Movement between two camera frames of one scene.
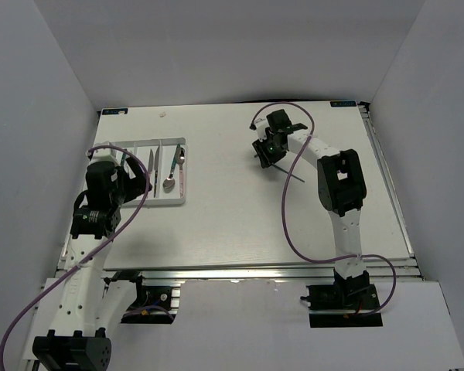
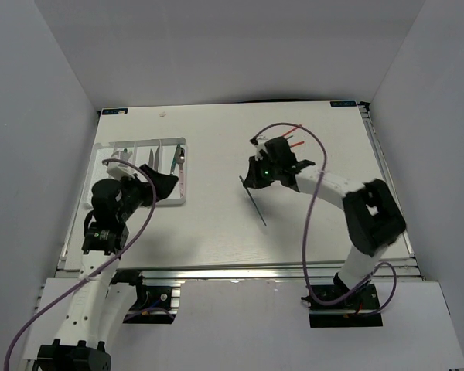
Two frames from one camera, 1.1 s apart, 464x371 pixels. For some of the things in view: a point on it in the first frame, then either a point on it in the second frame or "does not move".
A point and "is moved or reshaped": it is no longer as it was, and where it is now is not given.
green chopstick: (284, 171) is moved or reshaped
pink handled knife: (151, 166) does not move
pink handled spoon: (180, 160) does not move
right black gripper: (259, 146) to (253, 179)
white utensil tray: (165, 161) does not move
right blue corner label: (342, 103) does not move
